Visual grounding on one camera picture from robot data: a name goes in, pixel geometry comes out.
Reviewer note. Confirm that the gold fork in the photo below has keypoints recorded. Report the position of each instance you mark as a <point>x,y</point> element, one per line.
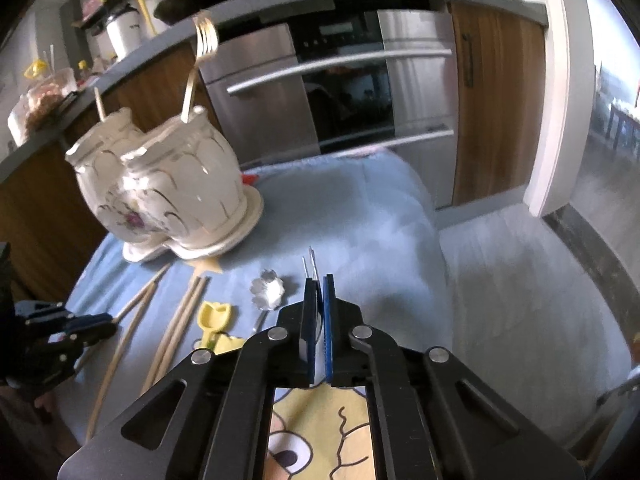
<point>205,42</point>

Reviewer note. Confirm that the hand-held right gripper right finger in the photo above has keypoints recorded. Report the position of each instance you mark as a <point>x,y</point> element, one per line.
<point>329,330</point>

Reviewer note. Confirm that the silver flower-shaped spoon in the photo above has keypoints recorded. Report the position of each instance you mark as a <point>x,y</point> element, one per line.
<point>267,290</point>

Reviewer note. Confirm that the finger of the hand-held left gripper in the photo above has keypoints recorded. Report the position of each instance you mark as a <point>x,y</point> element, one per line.
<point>92,325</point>
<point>60,355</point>

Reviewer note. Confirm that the yellow plastic scoop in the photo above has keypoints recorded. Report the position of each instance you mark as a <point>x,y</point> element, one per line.
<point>212,317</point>

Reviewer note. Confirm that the grey countertop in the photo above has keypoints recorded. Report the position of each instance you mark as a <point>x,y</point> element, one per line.
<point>310,2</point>

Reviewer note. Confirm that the clear plastic food bag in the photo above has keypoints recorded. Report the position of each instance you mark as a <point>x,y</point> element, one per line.
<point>42,105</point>

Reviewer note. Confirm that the white rice cooker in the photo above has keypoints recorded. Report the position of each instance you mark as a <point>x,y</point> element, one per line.
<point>124,32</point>

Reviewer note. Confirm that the silver fork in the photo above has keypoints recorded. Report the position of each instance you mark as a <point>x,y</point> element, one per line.
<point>313,267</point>

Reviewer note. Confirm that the yellow spatula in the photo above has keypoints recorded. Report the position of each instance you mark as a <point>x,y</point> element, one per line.
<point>145,12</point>

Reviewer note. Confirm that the blue printed blanket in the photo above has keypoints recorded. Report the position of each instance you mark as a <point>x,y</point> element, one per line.
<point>360,210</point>

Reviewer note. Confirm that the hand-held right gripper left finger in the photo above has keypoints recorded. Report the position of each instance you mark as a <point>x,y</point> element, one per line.
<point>310,330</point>

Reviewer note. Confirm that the wooden base cabinets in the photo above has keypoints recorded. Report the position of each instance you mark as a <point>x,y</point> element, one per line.
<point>40,210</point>

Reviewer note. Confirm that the built-in stainless steel oven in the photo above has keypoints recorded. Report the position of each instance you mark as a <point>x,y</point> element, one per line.
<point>350,105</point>

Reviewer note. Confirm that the white floral ceramic utensil holder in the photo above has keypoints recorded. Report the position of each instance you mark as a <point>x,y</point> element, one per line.
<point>165,190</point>

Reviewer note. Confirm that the yellow bag clip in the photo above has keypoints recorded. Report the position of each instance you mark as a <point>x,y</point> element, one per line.
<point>35,69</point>

